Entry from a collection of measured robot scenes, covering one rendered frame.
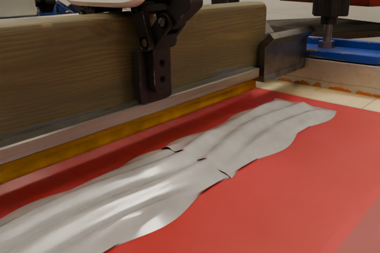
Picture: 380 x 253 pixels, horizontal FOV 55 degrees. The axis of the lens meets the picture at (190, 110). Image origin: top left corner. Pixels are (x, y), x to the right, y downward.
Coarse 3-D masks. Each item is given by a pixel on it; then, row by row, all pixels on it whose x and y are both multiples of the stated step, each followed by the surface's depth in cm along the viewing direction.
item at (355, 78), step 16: (320, 64) 45; (336, 64) 44; (352, 64) 42; (368, 64) 41; (288, 80) 48; (304, 80) 47; (320, 80) 45; (336, 80) 44; (352, 80) 43; (368, 80) 42
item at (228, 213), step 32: (64, 160) 28; (96, 160) 28; (128, 160) 28; (0, 192) 24; (32, 192) 24; (224, 192) 23; (256, 192) 23; (192, 224) 20; (224, 224) 20; (256, 224) 20; (288, 224) 20; (320, 224) 20
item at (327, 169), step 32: (256, 96) 43; (288, 96) 42; (160, 128) 34; (192, 128) 34; (320, 128) 33; (352, 128) 33; (256, 160) 27; (288, 160) 27; (320, 160) 27; (352, 160) 27; (288, 192) 23; (320, 192) 23; (352, 192) 23
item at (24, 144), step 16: (208, 80) 34; (224, 80) 34; (240, 80) 36; (176, 96) 30; (192, 96) 32; (96, 112) 26; (112, 112) 26; (128, 112) 27; (144, 112) 28; (48, 128) 23; (64, 128) 23; (80, 128) 24; (96, 128) 25; (0, 144) 21; (16, 144) 21; (32, 144) 22; (48, 144) 22; (0, 160) 21
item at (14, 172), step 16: (224, 96) 39; (176, 112) 34; (128, 128) 30; (144, 128) 31; (80, 144) 27; (96, 144) 28; (32, 160) 24; (48, 160) 25; (0, 176) 23; (16, 176) 24
